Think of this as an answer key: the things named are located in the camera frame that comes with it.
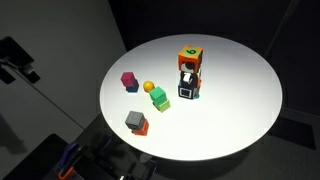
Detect grey block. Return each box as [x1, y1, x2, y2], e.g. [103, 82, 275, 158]
[125, 111, 145, 130]

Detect dark green block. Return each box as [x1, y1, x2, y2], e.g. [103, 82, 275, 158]
[149, 87, 167, 105]

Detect light green block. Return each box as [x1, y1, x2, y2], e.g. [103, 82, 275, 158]
[154, 100, 170, 112]

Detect blue block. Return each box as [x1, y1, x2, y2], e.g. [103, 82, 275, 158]
[126, 80, 139, 93]

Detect magenta block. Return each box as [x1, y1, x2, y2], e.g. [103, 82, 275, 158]
[121, 72, 135, 87]

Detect orange block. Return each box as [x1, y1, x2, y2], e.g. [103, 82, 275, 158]
[132, 120, 149, 136]

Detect yellow ball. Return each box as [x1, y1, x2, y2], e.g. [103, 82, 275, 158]
[143, 81, 155, 93]

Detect black white middle cube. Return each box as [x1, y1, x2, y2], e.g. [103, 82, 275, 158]
[180, 66, 201, 88]

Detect black white cube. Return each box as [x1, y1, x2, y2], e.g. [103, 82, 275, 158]
[178, 85, 200, 99]
[180, 66, 201, 88]

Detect black white bottom cube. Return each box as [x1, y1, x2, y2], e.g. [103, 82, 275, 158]
[178, 85, 200, 99]

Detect orange number cube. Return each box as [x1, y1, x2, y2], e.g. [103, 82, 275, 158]
[178, 46, 203, 73]

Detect purple orange clamp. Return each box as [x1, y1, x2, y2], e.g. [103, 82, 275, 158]
[58, 141, 82, 180]

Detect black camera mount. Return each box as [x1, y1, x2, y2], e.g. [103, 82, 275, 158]
[0, 37, 40, 84]

